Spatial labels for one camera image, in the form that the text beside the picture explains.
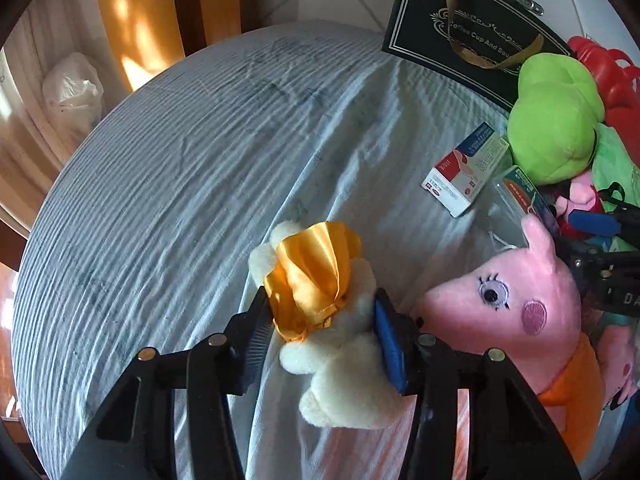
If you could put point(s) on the light green fabric bag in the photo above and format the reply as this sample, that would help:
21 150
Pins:
617 160

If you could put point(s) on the pink pig plush orange dress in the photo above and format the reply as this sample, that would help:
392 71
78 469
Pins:
475 320

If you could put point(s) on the green plush toy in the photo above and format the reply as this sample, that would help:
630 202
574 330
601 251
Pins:
550 110

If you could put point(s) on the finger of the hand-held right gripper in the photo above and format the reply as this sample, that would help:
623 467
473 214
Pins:
592 223
610 263

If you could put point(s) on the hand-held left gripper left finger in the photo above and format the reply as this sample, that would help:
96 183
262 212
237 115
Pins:
255 340

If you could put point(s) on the cream plush with yellow dress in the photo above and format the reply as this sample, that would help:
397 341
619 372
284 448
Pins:
350 360

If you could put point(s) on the red bear-shaped carry case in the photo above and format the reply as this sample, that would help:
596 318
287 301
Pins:
615 80

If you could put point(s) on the dark gift box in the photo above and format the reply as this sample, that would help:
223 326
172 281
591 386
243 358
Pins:
440 20

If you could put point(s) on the white plastic bag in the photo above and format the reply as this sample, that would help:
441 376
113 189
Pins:
72 90

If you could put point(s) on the beige curtain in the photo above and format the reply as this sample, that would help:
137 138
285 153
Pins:
30 160

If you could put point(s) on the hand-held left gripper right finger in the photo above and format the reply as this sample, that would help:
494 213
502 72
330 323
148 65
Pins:
390 345

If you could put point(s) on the white red and blue box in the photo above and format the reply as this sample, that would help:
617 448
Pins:
465 170

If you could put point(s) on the clear plastic blister pack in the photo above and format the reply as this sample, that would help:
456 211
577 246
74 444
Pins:
520 200

